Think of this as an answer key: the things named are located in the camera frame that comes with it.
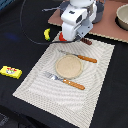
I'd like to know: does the round tan wooden plate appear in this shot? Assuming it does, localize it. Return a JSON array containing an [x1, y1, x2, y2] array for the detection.
[[55, 55, 83, 79]]

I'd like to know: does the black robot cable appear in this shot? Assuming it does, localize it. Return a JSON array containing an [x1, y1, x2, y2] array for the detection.
[[19, 0, 64, 46]]

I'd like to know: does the white woven placemat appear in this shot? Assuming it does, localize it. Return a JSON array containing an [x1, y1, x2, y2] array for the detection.
[[13, 39, 114, 128]]

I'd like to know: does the beige bowl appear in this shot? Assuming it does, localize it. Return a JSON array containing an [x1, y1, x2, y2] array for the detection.
[[116, 4, 128, 31]]

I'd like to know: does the yellow butter box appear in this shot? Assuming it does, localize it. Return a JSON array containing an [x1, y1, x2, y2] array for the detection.
[[0, 66, 22, 79]]

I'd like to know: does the grey pot with long handle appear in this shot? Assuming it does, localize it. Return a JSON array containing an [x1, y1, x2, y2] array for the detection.
[[49, 1, 69, 14]]

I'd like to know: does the brown wooden board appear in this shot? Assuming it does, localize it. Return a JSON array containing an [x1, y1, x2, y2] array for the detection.
[[47, 0, 128, 44]]

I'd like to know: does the fork with wooden handle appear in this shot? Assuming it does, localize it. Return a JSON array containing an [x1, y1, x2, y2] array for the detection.
[[44, 72, 85, 90]]

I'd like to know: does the grey pot centre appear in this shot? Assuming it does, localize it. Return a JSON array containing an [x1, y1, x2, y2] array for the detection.
[[93, 0, 105, 23]]

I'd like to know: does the red toy tomato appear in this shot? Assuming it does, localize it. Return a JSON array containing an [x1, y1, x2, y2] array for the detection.
[[59, 32, 66, 41]]

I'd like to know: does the yellow toy banana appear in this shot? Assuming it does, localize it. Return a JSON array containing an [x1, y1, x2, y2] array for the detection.
[[44, 28, 50, 41]]

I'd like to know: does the knife with wooden handle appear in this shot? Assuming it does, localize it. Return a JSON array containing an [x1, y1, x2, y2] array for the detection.
[[58, 50, 97, 63]]

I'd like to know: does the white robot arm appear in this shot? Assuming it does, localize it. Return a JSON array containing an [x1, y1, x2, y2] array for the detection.
[[61, 0, 97, 41]]

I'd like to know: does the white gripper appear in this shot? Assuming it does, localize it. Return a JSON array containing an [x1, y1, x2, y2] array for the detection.
[[61, 4, 97, 41]]

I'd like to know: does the brown toy sausage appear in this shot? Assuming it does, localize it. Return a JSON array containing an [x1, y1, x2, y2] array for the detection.
[[81, 38, 92, 45]]

